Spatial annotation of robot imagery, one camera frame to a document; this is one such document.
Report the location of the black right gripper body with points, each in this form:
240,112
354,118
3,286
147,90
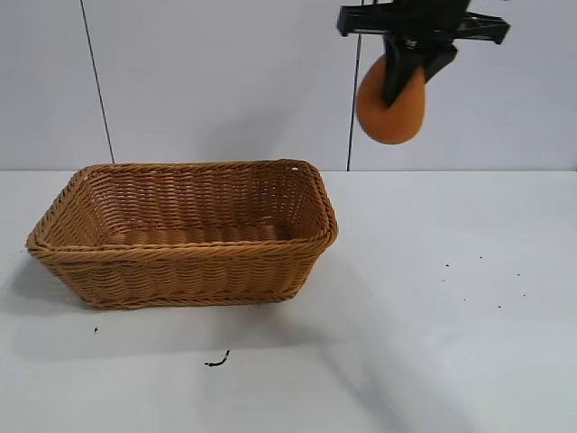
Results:
424,18

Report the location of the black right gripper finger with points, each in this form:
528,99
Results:
399,72
441,61

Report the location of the woven wicker rectangular basket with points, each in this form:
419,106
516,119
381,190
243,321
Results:
180,266

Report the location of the small black curled debris piece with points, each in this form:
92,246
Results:
218,361

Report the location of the thin black vertical wall strip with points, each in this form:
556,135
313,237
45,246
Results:
97,81
352,104

